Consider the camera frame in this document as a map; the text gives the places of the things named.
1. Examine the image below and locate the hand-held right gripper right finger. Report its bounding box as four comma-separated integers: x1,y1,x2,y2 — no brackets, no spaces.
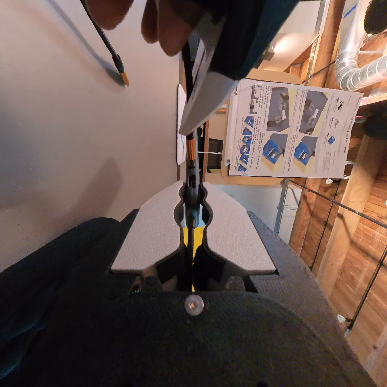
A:
200,181,277,277

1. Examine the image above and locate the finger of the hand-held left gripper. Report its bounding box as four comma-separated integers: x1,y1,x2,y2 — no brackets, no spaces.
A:
178,72,240,136

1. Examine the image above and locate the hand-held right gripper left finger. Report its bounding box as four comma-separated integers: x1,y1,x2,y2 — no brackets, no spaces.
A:
111,181,185,276

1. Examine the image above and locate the short black cable blue-ringed plug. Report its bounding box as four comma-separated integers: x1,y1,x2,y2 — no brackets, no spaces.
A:
184,162,201,292

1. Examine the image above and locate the black cable with orange plug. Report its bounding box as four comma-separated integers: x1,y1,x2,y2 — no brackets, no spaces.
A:
181,42,198,164

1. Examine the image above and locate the person's left hand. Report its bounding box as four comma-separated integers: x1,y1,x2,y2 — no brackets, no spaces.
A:
87,0,201,57

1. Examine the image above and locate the yellow sheet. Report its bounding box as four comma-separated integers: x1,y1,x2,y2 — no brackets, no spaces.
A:
182,226,207,258

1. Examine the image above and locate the white rounded pad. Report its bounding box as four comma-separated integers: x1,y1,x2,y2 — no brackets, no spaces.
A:
176,84,188,166

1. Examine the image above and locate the printed instruction sheet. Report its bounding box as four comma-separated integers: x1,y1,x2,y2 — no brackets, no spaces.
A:
226,78,364,179

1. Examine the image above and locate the black pencil with orange tip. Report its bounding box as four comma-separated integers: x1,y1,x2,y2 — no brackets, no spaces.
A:
79,0,130,87

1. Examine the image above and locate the grey metal rack post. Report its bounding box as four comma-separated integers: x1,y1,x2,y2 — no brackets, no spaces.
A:
273,178,291,234

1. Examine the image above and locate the silver ventilation duct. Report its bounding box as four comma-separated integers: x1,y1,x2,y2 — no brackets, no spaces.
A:
333,0,387,92

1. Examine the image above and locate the wooden post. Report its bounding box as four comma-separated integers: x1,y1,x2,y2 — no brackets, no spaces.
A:
316,134,377,294

